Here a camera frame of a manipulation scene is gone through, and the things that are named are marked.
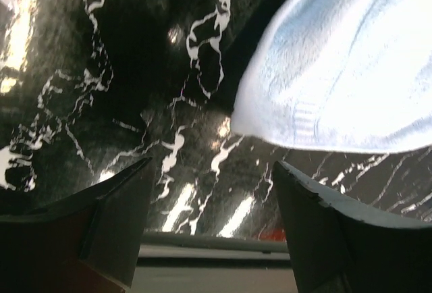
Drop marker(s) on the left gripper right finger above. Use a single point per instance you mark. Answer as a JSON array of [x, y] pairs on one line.
[[338, 244]]

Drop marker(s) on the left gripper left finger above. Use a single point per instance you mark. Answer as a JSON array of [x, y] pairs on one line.
[[90, 239]]

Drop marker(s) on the light blue towel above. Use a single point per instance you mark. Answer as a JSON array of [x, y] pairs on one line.
[[351, 76]]

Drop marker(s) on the black marbled table mat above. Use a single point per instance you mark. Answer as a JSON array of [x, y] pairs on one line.
[[90, 86]]

